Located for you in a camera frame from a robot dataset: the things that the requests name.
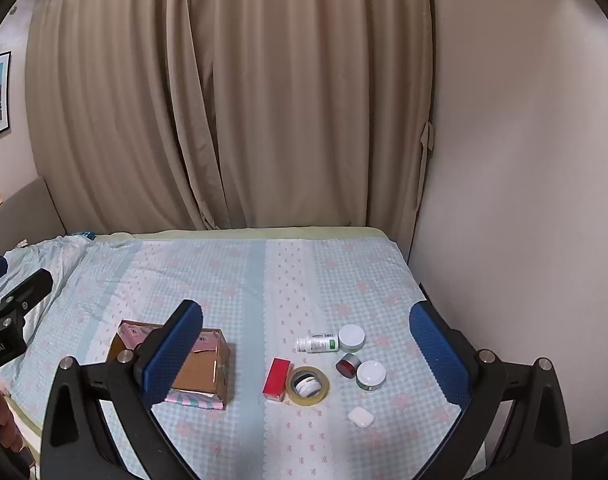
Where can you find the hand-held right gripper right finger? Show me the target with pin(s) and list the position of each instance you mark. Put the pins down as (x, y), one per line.
(439, 355)

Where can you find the white patterned quilt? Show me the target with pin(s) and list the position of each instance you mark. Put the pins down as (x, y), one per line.
(48, 265)

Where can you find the small white black-cap bottle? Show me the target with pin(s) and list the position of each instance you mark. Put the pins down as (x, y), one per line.
(306, 385)

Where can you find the white earbuds case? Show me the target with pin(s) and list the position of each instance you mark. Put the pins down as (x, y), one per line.
(360, 417)

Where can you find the grey padded headboard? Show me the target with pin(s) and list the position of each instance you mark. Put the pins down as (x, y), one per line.
(23, 220)

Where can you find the yellow tape roll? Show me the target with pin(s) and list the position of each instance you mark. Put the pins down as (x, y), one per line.
(321, 392)

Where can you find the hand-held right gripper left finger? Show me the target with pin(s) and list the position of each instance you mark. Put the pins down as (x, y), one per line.
(176, 355)

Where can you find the red rectangular box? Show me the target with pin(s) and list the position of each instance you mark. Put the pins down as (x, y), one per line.
(276, 379)

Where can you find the checked floral bedsheet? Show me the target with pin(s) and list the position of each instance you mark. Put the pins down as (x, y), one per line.
(294, 280)

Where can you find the person's left hand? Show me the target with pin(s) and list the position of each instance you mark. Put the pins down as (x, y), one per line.
(4, 417)

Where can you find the white pill bottle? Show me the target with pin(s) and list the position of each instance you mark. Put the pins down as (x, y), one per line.
(316, 343)

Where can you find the red white small bottle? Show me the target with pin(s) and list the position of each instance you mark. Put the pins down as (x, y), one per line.
(348, 366)

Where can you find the white jar with green label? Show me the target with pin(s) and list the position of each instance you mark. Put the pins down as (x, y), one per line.
(371, 375)

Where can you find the brown cardboard box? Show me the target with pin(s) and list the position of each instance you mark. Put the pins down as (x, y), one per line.
(198, 370)

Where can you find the beige curtain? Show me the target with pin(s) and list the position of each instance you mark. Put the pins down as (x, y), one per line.
(233, 85)

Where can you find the pale green white-lid jar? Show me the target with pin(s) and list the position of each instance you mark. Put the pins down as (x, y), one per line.
(352, 337)

